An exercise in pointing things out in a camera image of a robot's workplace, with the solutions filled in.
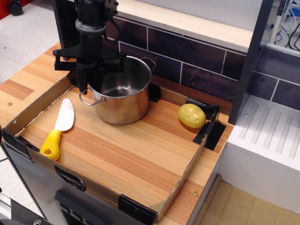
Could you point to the dark shelf frame with ledge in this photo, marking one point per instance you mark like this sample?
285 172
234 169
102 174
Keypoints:
249 63

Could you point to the toy knife yellow handle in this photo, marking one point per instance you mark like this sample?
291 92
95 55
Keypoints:
64 122

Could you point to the black object on floor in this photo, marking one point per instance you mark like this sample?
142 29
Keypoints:
15 8

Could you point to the white drainer sink unit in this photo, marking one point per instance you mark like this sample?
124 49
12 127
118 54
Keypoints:
262 154

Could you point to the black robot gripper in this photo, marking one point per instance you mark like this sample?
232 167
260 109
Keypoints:
87 55

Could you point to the black oven front panel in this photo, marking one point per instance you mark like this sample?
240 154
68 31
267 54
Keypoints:
82 209

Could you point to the yellow toy potato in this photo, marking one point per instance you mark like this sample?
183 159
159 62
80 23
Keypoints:
192 116

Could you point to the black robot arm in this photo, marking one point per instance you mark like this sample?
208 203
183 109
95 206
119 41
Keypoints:
81 26

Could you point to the white rack with cables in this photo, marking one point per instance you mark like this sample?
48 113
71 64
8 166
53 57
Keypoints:
284 26

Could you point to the shiny metal pot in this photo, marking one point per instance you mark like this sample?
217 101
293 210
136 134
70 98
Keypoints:
124 97

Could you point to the cardboard fence with black tape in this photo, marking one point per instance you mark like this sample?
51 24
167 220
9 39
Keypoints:
154 171

